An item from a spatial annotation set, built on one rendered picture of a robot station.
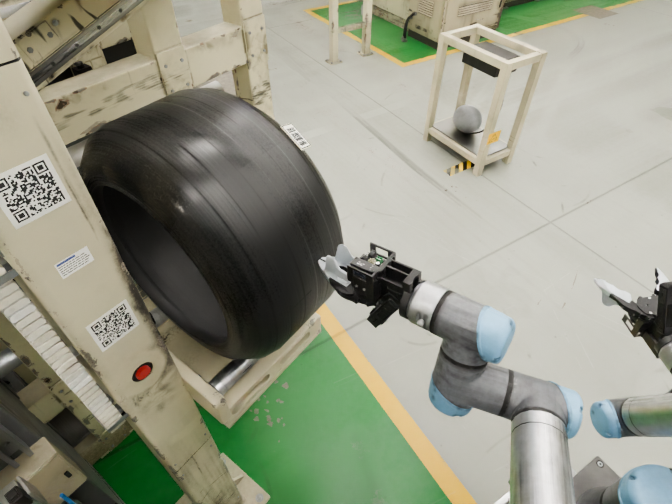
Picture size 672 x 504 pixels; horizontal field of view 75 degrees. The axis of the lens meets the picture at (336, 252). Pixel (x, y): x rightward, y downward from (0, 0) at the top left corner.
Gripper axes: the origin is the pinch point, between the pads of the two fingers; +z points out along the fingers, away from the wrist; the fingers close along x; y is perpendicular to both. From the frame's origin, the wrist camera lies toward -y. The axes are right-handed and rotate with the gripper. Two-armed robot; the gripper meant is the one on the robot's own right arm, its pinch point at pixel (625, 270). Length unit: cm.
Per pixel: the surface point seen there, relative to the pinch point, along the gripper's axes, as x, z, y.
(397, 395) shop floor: -54, 25, 100
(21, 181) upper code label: -103, -15, -61
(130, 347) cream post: -108, -15, -23
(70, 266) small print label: -106, -16, -46
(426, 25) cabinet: 62, 430, 96
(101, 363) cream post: -112, -19, -25
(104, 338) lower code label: -109, -17, -30
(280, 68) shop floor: -99, 383, 94
